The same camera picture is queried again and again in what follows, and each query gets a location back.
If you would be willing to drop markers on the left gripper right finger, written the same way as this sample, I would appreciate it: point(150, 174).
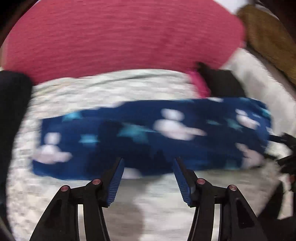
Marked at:
point(214, 205)

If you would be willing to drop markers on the leopard print cushion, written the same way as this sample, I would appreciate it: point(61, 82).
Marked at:
point(268, 36)

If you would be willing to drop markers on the red patterned sofa backrest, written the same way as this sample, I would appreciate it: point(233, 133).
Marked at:
point(56, 39)

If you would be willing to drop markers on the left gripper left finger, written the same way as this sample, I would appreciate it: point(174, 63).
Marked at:
point(60, 220)

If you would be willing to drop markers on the navy fleece star pants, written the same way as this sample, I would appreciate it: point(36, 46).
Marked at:
point(209, 133)

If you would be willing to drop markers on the black folded garment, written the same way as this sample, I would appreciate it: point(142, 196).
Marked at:
point(221, 83)

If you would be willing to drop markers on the grey patterned seat cover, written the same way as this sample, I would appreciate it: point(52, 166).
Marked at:
point(145, 209)

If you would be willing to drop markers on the black cushion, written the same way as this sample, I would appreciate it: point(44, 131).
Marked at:
point(16, 90)

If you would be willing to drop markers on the pink folded garment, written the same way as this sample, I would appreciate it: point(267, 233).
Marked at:
point(199, 84)

